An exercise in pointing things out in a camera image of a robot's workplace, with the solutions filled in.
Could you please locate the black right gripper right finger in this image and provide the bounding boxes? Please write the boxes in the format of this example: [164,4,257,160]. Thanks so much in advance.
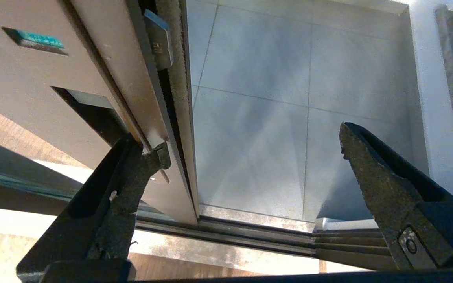
[339,122,453,272]

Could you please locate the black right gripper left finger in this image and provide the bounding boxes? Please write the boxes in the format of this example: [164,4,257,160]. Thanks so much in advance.
[16,134,172,283]

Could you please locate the brown-framed sliding glass door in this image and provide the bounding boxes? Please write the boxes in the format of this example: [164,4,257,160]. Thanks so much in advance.
[0,0,200,226]

